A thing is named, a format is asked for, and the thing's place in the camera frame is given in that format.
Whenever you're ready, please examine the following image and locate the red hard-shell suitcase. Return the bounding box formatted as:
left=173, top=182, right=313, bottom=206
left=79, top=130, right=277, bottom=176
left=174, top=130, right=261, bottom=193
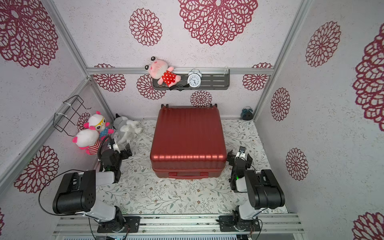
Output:
left=150, top=105, right=227, bottom=180

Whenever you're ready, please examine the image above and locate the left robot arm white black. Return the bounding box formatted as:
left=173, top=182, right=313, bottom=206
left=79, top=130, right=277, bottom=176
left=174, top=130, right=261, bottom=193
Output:
left=53, top=143, right=137, bottom=233

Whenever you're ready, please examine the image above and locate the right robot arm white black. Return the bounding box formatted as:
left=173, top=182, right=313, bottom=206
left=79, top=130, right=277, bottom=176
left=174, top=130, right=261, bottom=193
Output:
left=219, top=147, right=286, bottom=232

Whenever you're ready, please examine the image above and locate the grey white plush dog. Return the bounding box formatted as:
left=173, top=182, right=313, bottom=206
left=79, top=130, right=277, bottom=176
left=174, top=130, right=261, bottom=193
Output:
left=113, top=114, right=143, bottom=145

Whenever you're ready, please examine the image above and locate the white plush red striped shirt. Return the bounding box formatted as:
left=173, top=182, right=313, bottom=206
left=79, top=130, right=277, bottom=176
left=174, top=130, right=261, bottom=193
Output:
left=72, top=129, right=101, bottom=155

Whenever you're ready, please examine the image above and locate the white plush with yellow glasses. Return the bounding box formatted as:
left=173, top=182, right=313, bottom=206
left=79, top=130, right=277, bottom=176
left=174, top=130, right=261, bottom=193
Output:
left=84, top=111, right=115, bottom=141

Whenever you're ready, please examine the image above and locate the floral patterned table mat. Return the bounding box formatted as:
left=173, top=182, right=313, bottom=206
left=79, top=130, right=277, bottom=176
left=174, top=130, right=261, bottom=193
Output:
left=92, top=119, right=289, bottom=215

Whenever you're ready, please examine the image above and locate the dark teal small alarm clock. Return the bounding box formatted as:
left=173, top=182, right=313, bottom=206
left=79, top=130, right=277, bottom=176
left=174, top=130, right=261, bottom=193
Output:
left=241, top=106, right=254, bottom=121

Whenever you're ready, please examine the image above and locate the pink frog plush toy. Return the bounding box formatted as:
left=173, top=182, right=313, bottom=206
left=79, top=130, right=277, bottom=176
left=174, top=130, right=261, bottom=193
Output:
left=145, top=57, right=181, bottom=90

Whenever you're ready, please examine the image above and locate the white twin-bell alarm clock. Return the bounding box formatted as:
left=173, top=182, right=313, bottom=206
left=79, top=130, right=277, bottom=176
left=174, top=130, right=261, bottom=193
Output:
left=187, top=69, right=202, bottom=88

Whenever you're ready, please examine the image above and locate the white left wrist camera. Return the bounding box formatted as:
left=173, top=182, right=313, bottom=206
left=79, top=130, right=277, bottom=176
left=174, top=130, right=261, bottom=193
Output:
left=108, top=136, right=121, bottom=153

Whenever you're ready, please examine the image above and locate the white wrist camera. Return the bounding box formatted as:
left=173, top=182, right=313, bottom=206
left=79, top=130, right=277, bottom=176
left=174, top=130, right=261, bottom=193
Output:
left=235, top=146, right=247, bottom=161
left=108, top=136, right=121, bottom=153

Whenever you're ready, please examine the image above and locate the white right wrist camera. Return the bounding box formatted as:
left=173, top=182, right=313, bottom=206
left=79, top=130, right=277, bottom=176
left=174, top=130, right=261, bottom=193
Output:
left=235, top=146, right=247, bottom=161

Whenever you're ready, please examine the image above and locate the black wire wall basket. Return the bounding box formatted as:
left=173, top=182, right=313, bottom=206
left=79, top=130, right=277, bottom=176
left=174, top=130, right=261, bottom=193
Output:
left=52, top=95, right=91, bottom=137

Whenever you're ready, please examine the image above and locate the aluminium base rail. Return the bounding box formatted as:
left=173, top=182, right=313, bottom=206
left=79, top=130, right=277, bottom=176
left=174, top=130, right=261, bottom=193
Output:
left=52, top=214, right=308, bottom=240

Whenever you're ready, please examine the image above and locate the dark grey wall shelf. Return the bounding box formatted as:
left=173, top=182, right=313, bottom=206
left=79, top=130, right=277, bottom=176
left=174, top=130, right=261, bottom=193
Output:
left=153, top=68, right=230, bottom=91

